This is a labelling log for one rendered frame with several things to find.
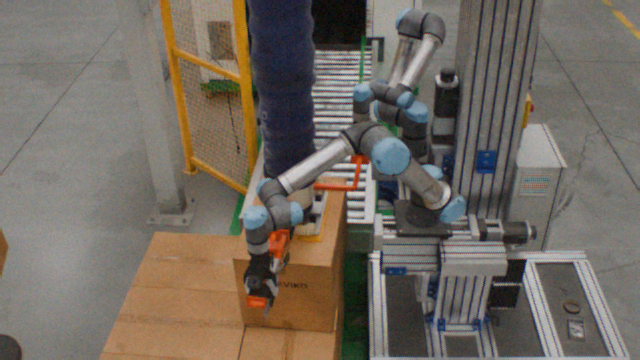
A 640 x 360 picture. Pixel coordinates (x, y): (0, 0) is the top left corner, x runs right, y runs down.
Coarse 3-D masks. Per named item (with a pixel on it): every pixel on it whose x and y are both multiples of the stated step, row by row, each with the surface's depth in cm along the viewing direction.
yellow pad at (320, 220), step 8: (328, 192) 279; (312, 200) 273; (320, 200) 272; (328, 200) 274; (328, 208) 271; (304, 216) 265; (312, 216) 261; (320, 216) 264; (304, 224) 261; (320, 224) 260; (320, 232) 257; (304, 240) 255; (312, 240) 254; (320, 240) 254
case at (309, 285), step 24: (336, 192) 282; (336, 216) 268; (240, 240) 257; (336, 240) 259; (240, 264) 249; (288, 264) 245; (312, 264) 244; (336, 264) 265; (240, 288) 257; (288, 288) 253; (312, 288) 251; (336, 288) 271; (288, 312) 262; (312, 312) 260
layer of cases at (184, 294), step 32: (160, 256) 308; (192, 256) 307; (224, 256) 307; (160, 288) 290; (192, 288) 289; (224, 288) 289; (128, 320) 273; (160, 320) 273; (192, 320) 273; (224, 320) 273; (128, 352) 259; (160, 352) 259; (192, 352) 259; (224, 352) 258; (256, 352) 258; (288, 352) 258; (320, 352) 258
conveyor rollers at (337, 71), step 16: (320, 64) 484; (336, 64) 483; (352, 64) 482; (368, 64) 483; (320, 80) 458; (336, 80) 463; (352, 80) 462; (368, 80) 462; (320, 96) 443; (336, 96) 441; (320, 112) 420; (336, 112) 420; (320, 128) 406; (336, 128) 405; (320, 144) 391; (336, 176) 361; (352, 176) 360; (352, 192) 347; (352, 208) 338
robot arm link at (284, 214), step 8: (272, 200) 203; (280, 200) 202; (272, 208) 199; (280, 208) 199; (288, 208) 199; (296, 208) 199; (272, 216) 196; (280, 216) 197; (288, 216) 198; (296, 216) 199; (280, 224) 197; (288, 224) 199; (296, 224) 201
